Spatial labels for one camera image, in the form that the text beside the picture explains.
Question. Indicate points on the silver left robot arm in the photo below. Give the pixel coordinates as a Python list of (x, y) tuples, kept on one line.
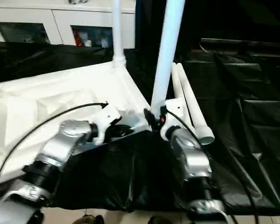
[(60, 140)]

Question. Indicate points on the white plastic table top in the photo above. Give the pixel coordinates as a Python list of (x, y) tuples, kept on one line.
[(49, 93)]

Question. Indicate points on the red bottle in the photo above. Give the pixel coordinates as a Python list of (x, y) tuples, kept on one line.
[(77, 38)]

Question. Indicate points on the small white jar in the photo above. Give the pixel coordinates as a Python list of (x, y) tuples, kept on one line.
[(104, 42), (88, 43)]

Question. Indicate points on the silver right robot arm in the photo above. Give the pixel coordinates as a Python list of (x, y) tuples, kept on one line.
[(196, 158)]

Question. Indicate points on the grey black toy figure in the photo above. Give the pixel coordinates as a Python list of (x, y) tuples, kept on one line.
[(77, 1)]

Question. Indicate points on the black flat board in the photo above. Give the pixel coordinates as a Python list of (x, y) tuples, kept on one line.
[(247, 42)]

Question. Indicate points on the black mat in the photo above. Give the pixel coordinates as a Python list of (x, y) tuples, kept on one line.
[(142, 175)]

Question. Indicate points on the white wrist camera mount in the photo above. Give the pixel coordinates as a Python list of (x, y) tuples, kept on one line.
[(175, 108), (106, 116)]

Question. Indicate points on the white plastic table leg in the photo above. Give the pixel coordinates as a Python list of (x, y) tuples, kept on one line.
[(192, 102), (178, 86), (166, 58), (118, 35)]

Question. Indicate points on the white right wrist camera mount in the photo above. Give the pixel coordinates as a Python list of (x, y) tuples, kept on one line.
[(175, 108)]

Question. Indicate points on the white cabinet with glass doors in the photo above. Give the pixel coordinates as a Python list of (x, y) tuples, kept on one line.
[(60, 16)]

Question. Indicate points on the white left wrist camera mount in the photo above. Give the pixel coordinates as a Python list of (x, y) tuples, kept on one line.
[(106, 116)]

